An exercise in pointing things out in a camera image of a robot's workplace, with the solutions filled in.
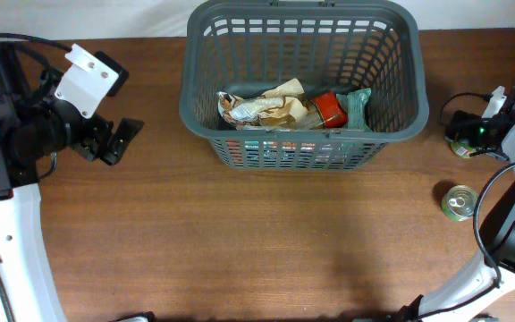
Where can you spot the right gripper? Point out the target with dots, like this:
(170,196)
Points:
(467,134)

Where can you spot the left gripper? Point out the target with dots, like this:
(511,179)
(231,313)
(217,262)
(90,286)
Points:
(94,144)

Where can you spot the green lidded glass jar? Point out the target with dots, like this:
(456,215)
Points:
(462,150)

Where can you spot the mint green wipes packet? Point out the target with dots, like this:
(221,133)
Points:
(353,104)

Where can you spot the orange spaghetti packet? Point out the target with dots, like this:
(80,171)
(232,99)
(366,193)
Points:
(324,112)

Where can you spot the beige paper snack bag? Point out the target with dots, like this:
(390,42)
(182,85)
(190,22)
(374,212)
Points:
(275,108)

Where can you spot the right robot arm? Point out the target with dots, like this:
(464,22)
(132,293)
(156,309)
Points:
(490,274)

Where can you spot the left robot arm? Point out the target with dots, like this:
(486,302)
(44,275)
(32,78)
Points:
(27,288)

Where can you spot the silver tin can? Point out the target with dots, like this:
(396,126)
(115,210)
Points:
(459,202)

